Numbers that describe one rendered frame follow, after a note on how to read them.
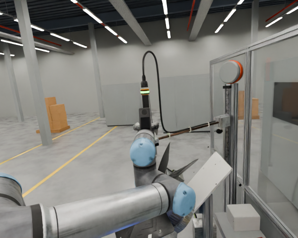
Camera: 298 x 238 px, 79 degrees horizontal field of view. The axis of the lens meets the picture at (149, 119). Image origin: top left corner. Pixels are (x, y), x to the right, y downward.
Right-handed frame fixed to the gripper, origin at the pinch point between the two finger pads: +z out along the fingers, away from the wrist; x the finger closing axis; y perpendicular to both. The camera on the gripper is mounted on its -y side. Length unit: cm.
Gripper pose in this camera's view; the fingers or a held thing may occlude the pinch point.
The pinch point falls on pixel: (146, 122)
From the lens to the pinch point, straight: 86.1
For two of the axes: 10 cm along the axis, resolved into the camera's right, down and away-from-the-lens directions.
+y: 0.8, 9.8, 1.9
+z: 0.3, -1.9, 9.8
